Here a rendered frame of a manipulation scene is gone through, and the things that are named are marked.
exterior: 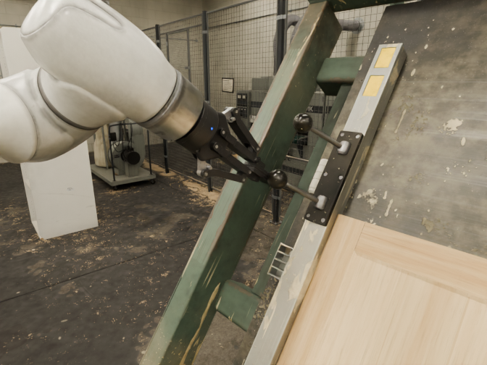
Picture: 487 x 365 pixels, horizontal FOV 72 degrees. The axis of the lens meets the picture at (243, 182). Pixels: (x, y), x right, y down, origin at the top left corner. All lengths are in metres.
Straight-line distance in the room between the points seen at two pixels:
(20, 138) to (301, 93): 0.66
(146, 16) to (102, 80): 8.70
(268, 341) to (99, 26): 0.56
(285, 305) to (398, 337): 0.19
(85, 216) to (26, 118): 3.70
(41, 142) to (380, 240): 0.54
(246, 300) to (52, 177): 3.34
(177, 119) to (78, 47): 0.14
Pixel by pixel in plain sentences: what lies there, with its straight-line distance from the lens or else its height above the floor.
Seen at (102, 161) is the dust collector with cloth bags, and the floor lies 0.28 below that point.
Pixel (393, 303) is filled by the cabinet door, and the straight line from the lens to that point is 0.63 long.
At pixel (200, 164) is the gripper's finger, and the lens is 0.53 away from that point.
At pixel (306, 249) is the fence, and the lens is 0.67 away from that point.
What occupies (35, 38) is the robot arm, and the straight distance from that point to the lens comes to 0.41.
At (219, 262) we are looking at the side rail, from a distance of 0.83.
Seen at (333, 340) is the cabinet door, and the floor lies 1.18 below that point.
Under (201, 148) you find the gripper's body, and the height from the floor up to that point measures 1.50.
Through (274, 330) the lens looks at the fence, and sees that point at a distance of 0.68.
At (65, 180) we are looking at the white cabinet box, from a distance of 4.00.
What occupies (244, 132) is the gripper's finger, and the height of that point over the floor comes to 1.52.
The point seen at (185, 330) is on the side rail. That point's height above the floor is 1.05.
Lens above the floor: 1.60
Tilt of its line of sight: 17 degrees down
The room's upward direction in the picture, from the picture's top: straight up
